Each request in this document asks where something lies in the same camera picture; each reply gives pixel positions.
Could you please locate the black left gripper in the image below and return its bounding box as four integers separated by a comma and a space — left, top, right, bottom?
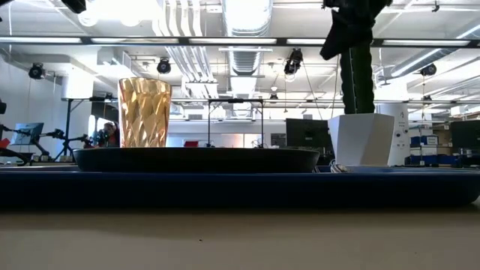
61, 0, 88, 15

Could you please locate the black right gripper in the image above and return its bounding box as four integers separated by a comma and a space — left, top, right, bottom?
319, 0, 393, 60

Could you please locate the black round plate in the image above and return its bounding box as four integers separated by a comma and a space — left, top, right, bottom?
72, 146, 321, 175

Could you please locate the blue plastic tray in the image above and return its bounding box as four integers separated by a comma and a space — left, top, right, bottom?
0, 163, 480, 209

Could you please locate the green cactus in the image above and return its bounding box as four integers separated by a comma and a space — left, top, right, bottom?
340, 41, 376, 115

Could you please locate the black ceiling spotlight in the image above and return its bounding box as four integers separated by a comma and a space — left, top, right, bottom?
156, 58, 172, 75
419, 62, 438, 78
283, 47, 305, 76
28, 62, 47, 80

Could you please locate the white faceted plant pot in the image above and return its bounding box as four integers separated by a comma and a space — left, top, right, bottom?
327, 112, 396, 167

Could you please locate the black monitor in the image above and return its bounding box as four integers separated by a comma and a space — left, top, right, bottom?
285, 118, 332, 149
449, 119, 480, 150

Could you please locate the blue storage bin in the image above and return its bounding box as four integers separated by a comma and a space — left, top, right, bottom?
409, 154, 457, 167
409, 134, 440, 148

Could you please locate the person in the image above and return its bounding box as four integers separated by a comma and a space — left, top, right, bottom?
95, 121, 122, 149

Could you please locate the tilted grey monitor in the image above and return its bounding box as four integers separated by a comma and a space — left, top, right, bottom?
10, 121, 45, 147

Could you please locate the black aluminium rig frame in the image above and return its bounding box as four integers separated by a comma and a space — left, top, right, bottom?
0, 35, 480, 49

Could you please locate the silver ventilation duct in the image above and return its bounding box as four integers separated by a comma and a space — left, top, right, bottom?
220, 0, 275, 77

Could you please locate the black metal workstation frame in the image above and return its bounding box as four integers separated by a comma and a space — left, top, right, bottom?
61, 95, 121, 152
206, 97, 265, 149

